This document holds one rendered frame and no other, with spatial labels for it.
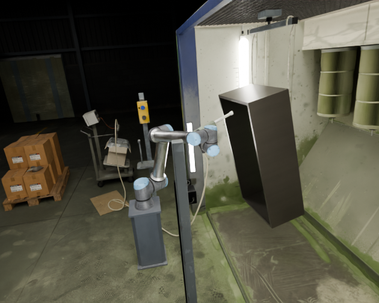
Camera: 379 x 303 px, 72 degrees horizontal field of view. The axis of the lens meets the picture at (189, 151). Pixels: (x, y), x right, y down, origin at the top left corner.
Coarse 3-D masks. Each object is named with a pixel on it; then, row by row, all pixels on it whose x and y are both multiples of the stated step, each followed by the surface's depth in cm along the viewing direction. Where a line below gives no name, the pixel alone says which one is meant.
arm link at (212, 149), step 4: (204, 144) 194; (208, 144) 186; (212, 144) 185; (216, 144) 187; (204, 148) 193; (208, 148) 185; (212, 148) 185; (216, 148) 186; (208, 152) 186; (212, 152) 186; (216, 152) 187
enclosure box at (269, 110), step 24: (240, 96) 220; (264, 96) 199; (288, 96) 202; (240, 120) 264; (264, 120) 203; (288, 120) 209; (240, 144) 273; (264, 144) 210; (288, 144) 216; (240, 168) 281; (264, 168) 217; (288, 168) 224; (264, 192) 226; (288, 192) 232; (264, 216) 257; (288, 216) 240
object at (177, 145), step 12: (180, 144) 111; (180, 156) 113; (180, 168) 115; (180, 180) 117; (180, 192) 119; (180, 204) 120; (180, 216) 122; (180, 228) 125; (192, 252) 130; (192, 264) 132; (192, 276) 135; (192, 288) 137; (192, 300) 140
